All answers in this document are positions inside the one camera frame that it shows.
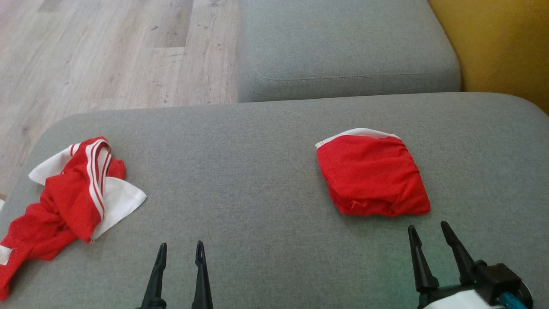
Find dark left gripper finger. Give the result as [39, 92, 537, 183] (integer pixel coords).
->
[136, 242, 168, 309]
[191, 240, 214, 309]

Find medium grey sofa seat cushion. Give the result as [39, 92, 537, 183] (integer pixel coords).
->
[237, 0, 462, 103]

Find large grey sofa seat cushion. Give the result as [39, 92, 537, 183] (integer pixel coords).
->
[0, 92, 549, 309]

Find wide yellow sofa backrest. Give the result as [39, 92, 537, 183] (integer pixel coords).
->
[428, 0, 549, 114]

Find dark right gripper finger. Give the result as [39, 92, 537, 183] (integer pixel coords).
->
[440, 221, 477, 285]
[407, 225, 440, 294]

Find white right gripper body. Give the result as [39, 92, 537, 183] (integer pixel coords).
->
[418, 283, 501, 309]

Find red shorts with white stripes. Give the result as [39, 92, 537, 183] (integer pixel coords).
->
[315, 128, 431, 217]

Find red and white basketball jersey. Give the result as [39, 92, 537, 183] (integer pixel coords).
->
[0, 136, 147, 301]

